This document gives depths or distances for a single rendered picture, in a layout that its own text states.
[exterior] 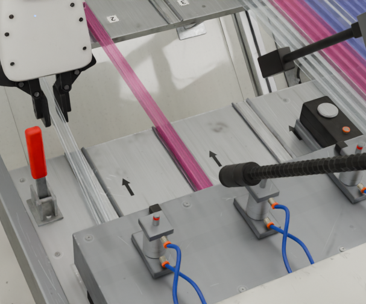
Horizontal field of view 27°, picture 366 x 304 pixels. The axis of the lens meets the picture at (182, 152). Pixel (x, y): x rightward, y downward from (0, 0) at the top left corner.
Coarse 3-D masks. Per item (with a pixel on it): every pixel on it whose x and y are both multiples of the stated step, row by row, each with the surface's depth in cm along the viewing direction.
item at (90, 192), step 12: (48, 84) 92; (48, 96) 91; (60, 120) 88; (60, 132) 87; (72, 144) 85; (72, 156) 84; (72, 168) 84; (84, 168) 83; (84, 180) 82; (84, 192) 81; (96, 192) 81; (96, 204) 79; (96, 216) 78; (108, 216) 78
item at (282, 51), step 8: (280, 48) 71; (288, 48) 71; (264, 56) 73; (272, 56) 72; (280, 56) 71; (264, 64) 74; (272, 64) 72; (280, 64) 71; (288, 64) 71; (264, 72) 74; (272, 72) 73; (280, 72) 72
